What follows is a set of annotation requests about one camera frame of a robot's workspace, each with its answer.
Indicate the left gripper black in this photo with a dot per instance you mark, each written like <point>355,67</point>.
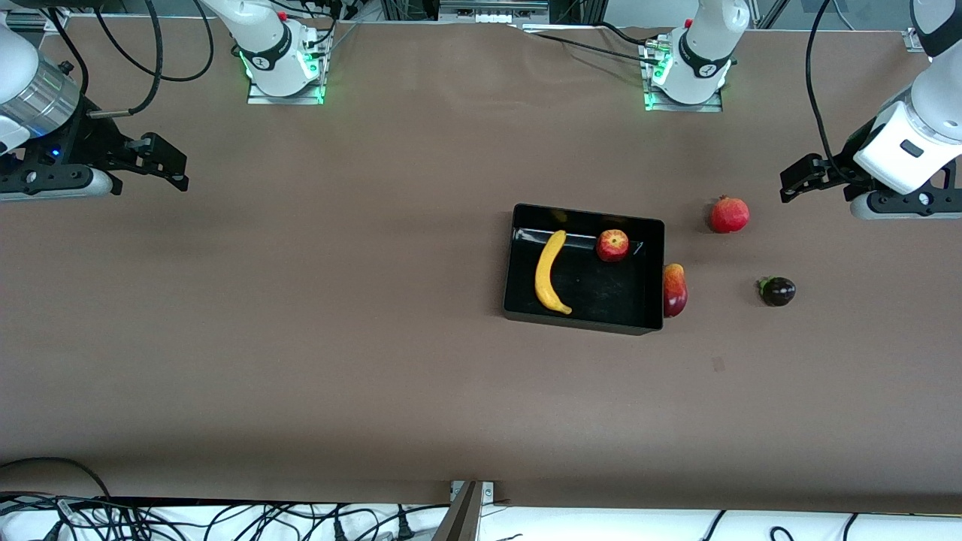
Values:
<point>843,165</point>

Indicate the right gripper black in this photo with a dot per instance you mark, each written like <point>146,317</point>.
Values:
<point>92,143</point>

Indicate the red apple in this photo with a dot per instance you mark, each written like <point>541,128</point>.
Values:
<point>612,246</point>

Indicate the black plastic box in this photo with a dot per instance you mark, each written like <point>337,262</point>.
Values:
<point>601,300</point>

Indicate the yellow banana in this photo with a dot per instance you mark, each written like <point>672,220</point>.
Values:
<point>545,278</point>

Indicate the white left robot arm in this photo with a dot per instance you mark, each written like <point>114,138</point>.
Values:
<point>703,45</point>

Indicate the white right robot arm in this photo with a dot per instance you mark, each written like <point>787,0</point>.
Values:
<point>259,30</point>

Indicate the red pomegranate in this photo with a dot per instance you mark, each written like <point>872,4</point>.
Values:
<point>729,216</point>

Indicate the dark purple eggplant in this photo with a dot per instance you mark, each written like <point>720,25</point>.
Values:
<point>778,291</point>

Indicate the red yellow mango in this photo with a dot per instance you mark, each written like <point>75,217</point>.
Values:
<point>674,293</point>

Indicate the silver electronics device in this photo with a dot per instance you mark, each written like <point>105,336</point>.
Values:
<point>492,9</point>

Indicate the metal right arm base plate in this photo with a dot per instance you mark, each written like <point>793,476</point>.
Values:
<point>285,98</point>

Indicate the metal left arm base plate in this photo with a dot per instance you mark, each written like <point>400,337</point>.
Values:
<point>684,107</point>

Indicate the aluminium frame rail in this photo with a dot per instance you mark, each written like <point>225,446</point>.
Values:
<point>37,24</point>

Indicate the small metal bracket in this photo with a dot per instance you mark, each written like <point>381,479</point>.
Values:
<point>487,492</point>

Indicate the dark metal post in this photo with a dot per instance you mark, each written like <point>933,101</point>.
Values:
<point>460,522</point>

